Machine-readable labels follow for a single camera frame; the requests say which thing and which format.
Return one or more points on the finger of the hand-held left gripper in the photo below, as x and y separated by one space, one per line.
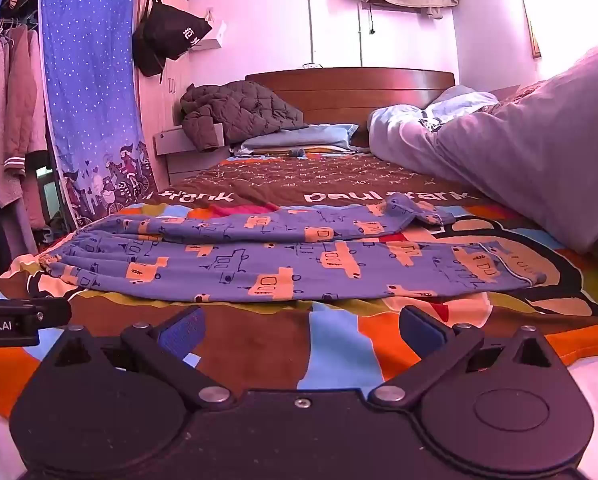
54 312

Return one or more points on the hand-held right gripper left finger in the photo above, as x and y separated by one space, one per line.
181 332

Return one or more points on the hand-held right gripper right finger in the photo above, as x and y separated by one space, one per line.
421 332

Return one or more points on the blue pants with orange print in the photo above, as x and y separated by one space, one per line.
279 260

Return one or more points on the colourful printed bed sheet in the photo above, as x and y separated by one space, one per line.
259 340

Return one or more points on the wooden nightstand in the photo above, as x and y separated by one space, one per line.
194 165

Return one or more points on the lavender duvet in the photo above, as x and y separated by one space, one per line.
529 150

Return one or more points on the pink fleece jacket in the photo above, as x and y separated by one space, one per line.
14 100

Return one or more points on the wooden wardrobe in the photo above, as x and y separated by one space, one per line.
154 105

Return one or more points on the brown quilted jacket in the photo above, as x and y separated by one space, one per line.
239 105

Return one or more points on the light blue pillow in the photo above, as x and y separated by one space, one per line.
459 100

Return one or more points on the wooden bed headboard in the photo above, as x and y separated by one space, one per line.
349 95

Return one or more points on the black tote bag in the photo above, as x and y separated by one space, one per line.
169 35

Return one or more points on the white box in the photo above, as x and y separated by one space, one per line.
214 35

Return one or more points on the framed wall picture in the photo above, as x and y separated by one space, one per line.
533 40

